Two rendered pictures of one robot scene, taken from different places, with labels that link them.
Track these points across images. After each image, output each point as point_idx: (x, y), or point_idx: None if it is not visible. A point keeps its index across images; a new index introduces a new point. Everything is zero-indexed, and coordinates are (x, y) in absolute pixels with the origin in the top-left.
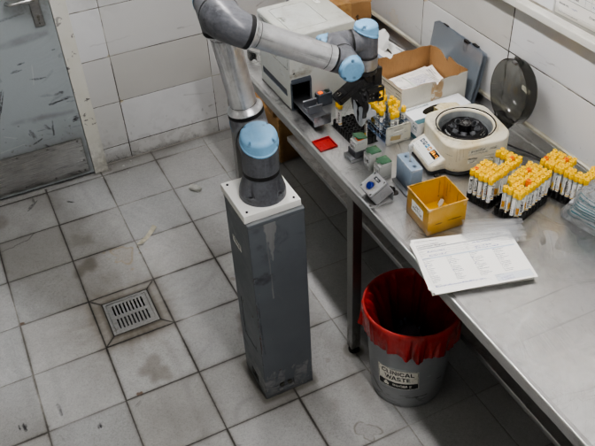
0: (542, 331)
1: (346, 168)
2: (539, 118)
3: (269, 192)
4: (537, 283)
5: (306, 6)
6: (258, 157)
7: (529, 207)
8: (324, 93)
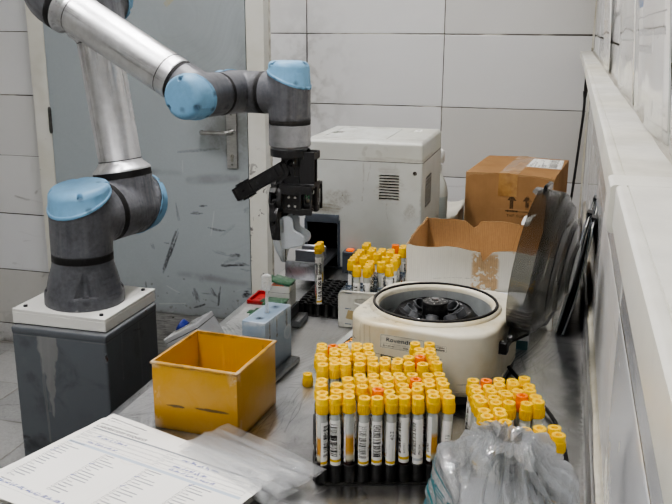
0: None
1: (238, 325)
2: (598, 344)
3: (62, 286)
4: None
5: (394, 131)
6: (52, 215)
7: (373, 463)
8: (354, 252)
